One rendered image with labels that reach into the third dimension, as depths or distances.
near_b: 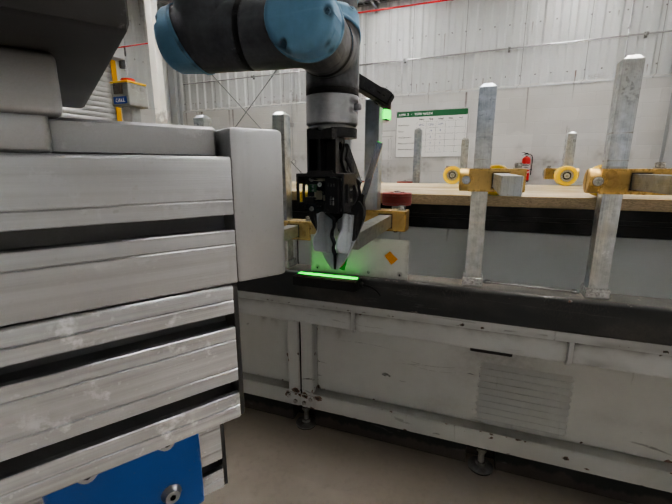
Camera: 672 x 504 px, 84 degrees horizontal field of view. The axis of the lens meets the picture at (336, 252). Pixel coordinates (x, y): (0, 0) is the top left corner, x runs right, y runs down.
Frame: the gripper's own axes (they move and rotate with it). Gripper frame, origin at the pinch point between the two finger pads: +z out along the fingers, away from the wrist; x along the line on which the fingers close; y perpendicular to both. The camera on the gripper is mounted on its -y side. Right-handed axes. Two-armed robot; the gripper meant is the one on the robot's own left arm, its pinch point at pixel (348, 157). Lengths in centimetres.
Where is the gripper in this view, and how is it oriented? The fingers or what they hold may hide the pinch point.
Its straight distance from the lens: 86.0
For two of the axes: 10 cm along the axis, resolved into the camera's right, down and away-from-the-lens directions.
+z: 0.0, 9.8, 2.2
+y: -10.0, 0.0, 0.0
